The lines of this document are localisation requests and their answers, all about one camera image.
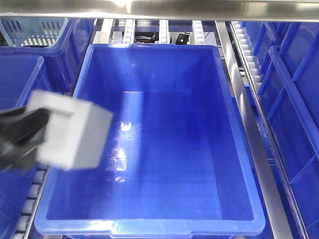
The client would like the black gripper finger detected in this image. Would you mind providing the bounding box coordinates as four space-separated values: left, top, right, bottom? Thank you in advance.
0 107 50 172

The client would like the gray hollow cube base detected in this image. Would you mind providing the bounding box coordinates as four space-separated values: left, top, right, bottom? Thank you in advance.
27 90 114 171

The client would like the blue bin back left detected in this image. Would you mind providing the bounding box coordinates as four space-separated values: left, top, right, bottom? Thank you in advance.
0 18 96 92

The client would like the large blue target bin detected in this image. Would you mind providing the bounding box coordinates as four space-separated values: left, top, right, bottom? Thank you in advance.
34 44 266 239

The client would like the blue bin right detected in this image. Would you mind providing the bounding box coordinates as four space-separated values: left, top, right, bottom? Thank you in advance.
259 22 319 239

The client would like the light blue slotted basket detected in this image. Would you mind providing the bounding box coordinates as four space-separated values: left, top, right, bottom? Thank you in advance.
0 17 68 47

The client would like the steel shelf crossbar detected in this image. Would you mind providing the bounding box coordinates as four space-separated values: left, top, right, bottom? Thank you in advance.
0 0 319 22

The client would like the roller conveyor rail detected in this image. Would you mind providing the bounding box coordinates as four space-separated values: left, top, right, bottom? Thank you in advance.
12 164 49 239

